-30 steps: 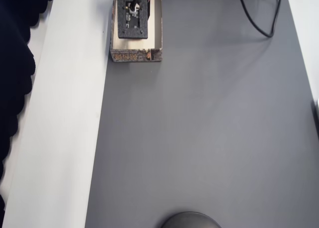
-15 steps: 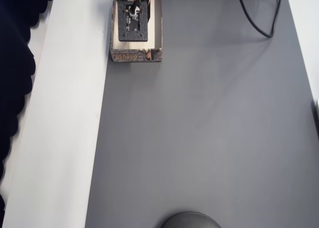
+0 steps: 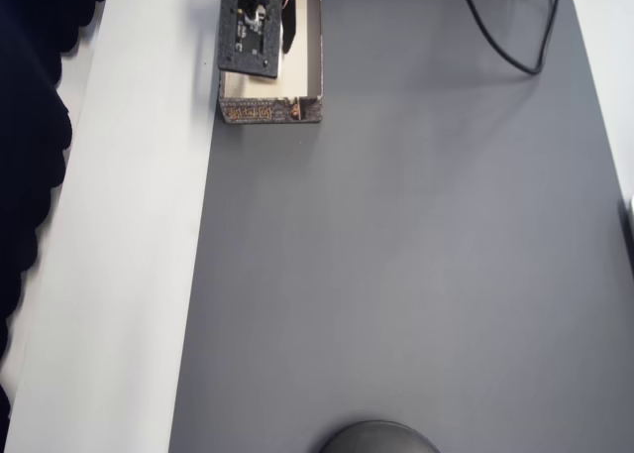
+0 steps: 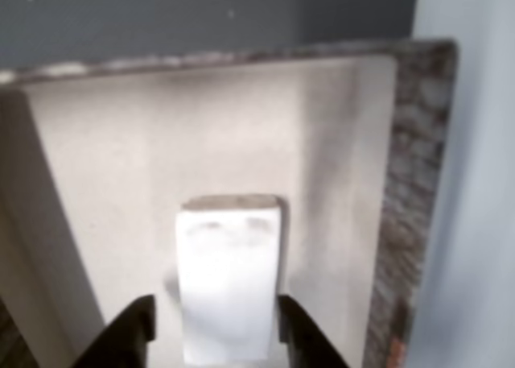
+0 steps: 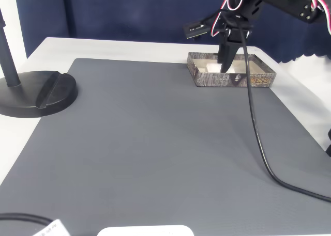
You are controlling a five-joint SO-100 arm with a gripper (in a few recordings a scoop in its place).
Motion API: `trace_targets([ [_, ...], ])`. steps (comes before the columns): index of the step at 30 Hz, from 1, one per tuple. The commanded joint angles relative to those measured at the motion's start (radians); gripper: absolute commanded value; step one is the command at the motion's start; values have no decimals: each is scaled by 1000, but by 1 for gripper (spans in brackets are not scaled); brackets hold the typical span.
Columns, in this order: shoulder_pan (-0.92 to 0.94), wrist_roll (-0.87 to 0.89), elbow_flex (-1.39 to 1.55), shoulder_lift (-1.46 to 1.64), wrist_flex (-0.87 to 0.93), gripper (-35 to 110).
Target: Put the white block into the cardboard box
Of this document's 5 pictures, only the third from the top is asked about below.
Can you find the grey rubber mat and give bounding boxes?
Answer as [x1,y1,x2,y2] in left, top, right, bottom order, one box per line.
[166,0,634,453]

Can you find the printed cardboard box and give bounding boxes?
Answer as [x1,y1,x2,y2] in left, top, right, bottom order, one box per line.
[217,0,327,126]

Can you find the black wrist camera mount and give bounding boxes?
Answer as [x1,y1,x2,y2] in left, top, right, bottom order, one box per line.
[216,0,284,81]

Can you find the dark blue curtain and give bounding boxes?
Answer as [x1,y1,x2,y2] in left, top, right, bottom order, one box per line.
[0,0,123,424]

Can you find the black camera cable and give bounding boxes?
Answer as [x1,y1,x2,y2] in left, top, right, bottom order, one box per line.
[449,0,566,75]

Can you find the black round object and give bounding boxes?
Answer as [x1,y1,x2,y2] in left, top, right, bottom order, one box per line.
[316,419,442,453]

